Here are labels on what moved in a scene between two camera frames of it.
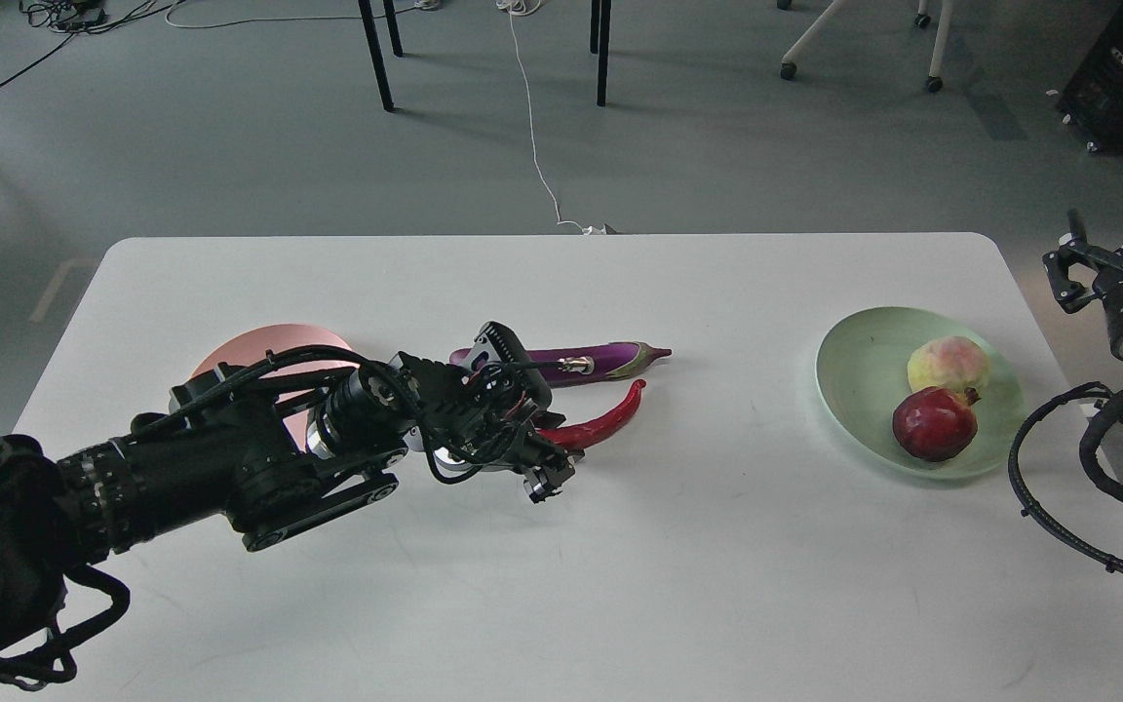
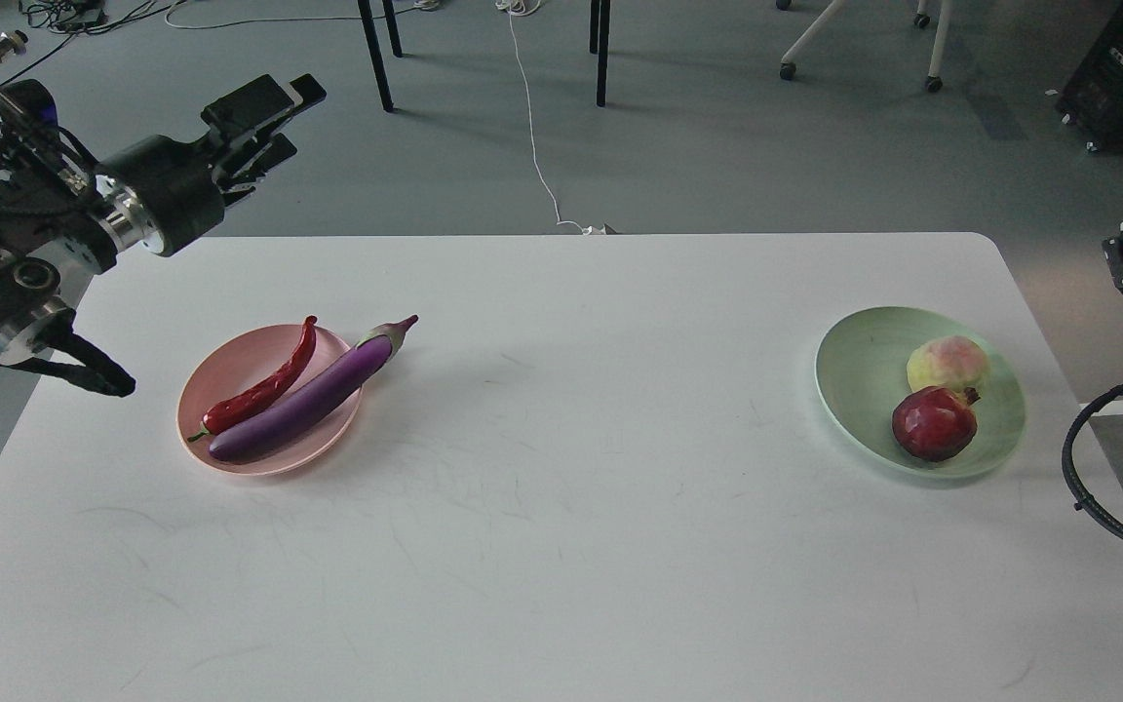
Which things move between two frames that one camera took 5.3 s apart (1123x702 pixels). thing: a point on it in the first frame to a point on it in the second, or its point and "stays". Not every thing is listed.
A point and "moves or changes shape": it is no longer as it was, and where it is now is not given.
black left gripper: x=406 y=403 to x=165 y=193
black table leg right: x=600 y=44 stays
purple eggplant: x=610 y=361 moves or changes shape
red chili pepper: x=596 y=430 moves or changes shape
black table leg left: x=372 y=35 stays
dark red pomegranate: x=936 y=424 stays
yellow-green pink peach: x=954 y=363 stays
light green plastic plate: x=862 y=370 stays
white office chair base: x=934 y=83 stays
